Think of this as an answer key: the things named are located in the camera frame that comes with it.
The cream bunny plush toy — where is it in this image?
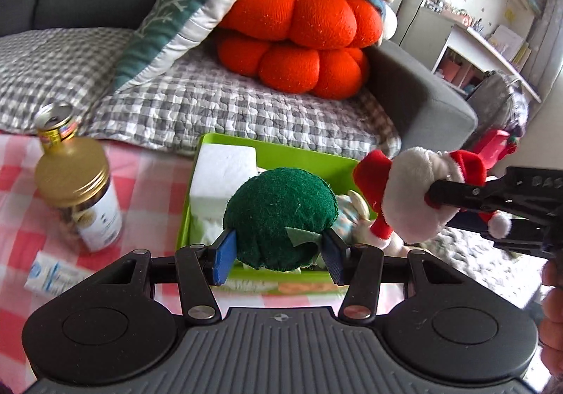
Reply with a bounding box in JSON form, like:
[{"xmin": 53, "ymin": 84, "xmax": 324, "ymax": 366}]
[{"xmin": 334, "ymin": 189, "xmax": 411, "ymax": 259}]

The gold-lidded snack jar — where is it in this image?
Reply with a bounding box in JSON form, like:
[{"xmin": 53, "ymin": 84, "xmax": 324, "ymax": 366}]
[{"xmin": 35, "ymin": 136, "xmax": 124, "ymax": 253}]

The green plastic box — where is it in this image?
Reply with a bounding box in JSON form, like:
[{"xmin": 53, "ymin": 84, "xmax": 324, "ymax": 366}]
[{"xmin": 176, "ymin": 133, "xmax": 383, "ymax": 295}]

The small white blue carton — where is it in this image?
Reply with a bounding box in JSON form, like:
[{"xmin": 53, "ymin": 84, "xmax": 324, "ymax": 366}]
[{"xmin": 24, "ymin": 250, "xmax": 95, "ymax": 295}]

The person's right hand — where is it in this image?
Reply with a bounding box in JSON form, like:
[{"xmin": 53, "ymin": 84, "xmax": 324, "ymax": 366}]
[{"xmin": 539, "ymin": 263, "xmax": 563, "ymax": 377}]

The white low shelf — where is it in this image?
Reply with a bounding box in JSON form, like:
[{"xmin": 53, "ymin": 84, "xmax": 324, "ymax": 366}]
[{"xmin": 433, "ymin": 7, "xmax": 543, "ymax": 103}]

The red box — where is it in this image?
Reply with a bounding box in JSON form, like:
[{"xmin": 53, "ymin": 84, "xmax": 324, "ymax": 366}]
[{"xmin": 473, "ymin": 127, "xmax": 522, "ymax": 167}]

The dark green felt plush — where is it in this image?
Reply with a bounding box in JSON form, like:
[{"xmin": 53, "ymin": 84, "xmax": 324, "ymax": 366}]
[{"xmin": 223, "ymin": 167, "xmax": 339, "ymax": 274}]

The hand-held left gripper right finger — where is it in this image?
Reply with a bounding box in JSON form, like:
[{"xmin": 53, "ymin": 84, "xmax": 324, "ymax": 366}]
[{"xmin": 323, "ymin": 229, "xmax": 449, "ymax": 325}]

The white foam block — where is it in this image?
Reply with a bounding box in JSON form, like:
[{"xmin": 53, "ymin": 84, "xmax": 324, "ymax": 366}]
[{"xmin": 189, "ymin": 143, "xmax": 259, "ymax": 219}]

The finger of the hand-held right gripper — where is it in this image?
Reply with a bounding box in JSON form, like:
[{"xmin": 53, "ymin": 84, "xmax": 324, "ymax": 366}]
[
  {"xmin": 445, "ymin": 211, "xmax": 495, "ymax": 237},
  {"xmin": 424, "ymin": 180, "xmax": 506, "ymax": 213}
]

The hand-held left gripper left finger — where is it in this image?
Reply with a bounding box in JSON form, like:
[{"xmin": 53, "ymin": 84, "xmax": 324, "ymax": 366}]
[{"xmin": 106, "ymin": 230, "xmax": 238, "ymax": 325}]

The grey patterned quilt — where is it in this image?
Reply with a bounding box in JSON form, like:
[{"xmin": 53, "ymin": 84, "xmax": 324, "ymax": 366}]
[{"xmin": 413, "ymin": 224, "xmax": 546, "ymax": 311}]

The grey bag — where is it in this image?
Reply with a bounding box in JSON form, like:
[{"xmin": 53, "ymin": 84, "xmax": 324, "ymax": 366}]
[{"xmin": 466, "ymin": 70, "xmax": 529, "ymax": 149}]

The orange pumpkin cushion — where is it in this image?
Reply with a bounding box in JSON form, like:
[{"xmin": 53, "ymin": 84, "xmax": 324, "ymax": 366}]
[
  {"xmin": 217, "ymin": 0, "xmax": 388, "ymax": 49},
  {"xmin": 215, "ymin": 31, "xmax": 370, "ymax": 101}
]

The green white pillow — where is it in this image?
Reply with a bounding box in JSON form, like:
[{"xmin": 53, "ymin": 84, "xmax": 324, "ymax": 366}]
[{"xmin": 113, "ymin": 0, "xmax": 283, "ymax": 92}]

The santa plush toy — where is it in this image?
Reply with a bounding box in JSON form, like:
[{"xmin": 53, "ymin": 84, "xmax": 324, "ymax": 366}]
[{"xmin": 352, "ymin": 146, "xmax": 513, "ymax": 252}]

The gold drink can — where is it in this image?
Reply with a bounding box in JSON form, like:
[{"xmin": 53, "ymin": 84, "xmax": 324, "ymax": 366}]
[{"xmin": 34, "ymin": 101, "xmax": 80, "ymax": 156}]

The grey sofa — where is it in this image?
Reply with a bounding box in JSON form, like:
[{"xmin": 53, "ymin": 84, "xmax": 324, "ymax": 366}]
[{"xmin": 0, "ymin": 0, "xmax": 479, "ymax": 154}]

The grey checkered blanket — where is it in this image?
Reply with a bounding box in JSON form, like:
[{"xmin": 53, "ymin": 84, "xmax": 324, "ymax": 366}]
[{"xmin": 0, "ymin": 28, "xmax": 402, "ymax": 157}]

